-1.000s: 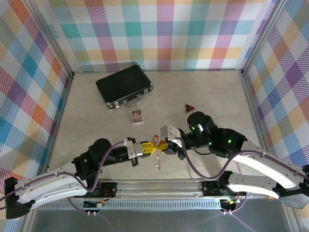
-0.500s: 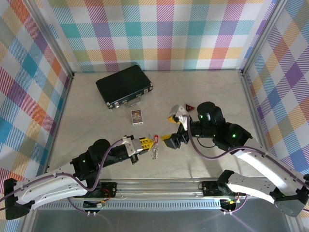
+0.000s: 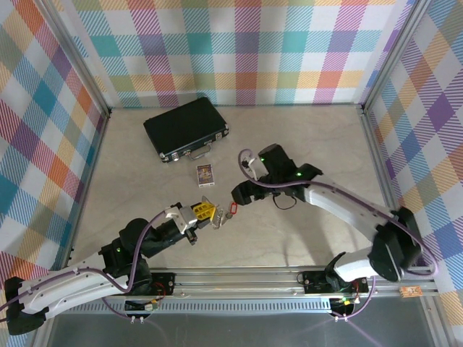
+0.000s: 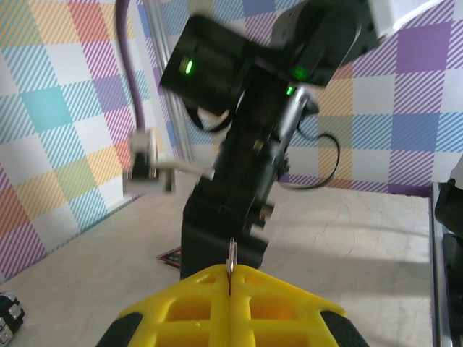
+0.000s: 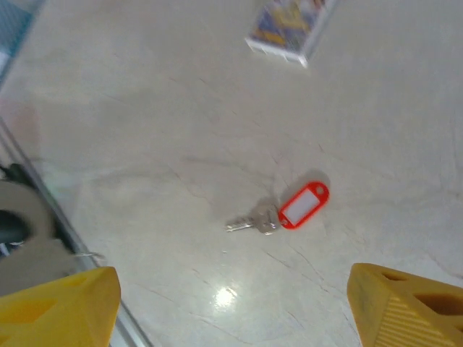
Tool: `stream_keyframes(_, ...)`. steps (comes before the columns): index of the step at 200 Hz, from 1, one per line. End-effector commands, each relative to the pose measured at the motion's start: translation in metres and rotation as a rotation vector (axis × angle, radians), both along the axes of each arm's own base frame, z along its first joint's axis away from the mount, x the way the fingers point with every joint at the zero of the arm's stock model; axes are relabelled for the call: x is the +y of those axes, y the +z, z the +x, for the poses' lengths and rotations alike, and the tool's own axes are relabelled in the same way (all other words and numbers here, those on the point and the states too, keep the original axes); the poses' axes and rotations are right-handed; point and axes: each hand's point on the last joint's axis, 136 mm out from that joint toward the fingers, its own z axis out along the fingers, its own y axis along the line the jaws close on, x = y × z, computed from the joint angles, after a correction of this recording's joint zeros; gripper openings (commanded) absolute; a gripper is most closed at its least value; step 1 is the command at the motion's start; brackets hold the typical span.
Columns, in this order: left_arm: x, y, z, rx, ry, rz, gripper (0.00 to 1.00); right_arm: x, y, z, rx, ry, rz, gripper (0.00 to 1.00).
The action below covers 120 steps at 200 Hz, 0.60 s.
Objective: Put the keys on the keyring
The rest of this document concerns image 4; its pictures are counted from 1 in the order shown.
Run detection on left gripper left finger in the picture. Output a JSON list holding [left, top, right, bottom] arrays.
[[95, 263, 232, 347]]

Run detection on thin black gripper wire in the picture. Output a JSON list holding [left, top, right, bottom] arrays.
[[278, 100, 341, 191]]

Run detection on black briefcase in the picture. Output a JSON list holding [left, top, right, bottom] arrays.
[[0, 291, 27, 344]]

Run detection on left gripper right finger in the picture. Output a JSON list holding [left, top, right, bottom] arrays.
[[230, 263, 370, 347]]

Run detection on red black triangular badge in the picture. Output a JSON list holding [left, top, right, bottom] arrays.
[[156, 247, 184, 268]]

